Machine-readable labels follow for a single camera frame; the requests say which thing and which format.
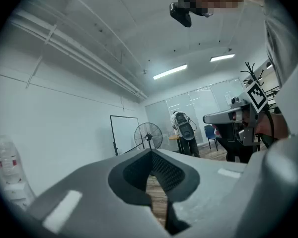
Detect round wooden table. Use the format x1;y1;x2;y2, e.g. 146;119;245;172
168;134;181;154

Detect black cable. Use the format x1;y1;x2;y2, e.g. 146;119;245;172
263;109;276;143

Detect clear plastic water bottle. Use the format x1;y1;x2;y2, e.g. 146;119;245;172
0;134;24;184

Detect black coat rack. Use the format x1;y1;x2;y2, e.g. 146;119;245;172
240;61;265;87

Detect whiteboard on black stand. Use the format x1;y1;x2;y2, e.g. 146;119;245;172
110;115;140;157

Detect person's grey shirt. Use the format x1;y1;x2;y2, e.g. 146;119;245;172
263;0;298;90

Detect frosted glass partition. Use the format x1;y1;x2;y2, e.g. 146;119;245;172
145;77;245;147

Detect blue chair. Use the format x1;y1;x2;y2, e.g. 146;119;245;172
204;124;220;151

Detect black head camera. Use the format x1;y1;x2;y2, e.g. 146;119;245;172
169;2;192;28

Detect white ceiling pipes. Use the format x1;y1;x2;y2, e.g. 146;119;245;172
8;8;149;101

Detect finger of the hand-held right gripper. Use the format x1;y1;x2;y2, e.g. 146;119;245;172
217;137;252;164

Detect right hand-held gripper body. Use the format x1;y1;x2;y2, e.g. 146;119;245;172
203;80;268;146

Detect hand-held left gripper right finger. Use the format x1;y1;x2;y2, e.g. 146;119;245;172
150;148;247;238

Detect long ceiling light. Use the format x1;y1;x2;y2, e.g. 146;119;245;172
210;54;235;62
152;63;188;80

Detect white box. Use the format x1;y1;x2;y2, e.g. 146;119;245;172
3;181;37;209

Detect person's right forearm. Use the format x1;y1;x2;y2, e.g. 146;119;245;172
255;112;290;143

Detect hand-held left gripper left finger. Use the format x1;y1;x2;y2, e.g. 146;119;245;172
27;148;170;238

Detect black pedestal fan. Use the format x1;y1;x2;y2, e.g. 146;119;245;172
134;121;163;151

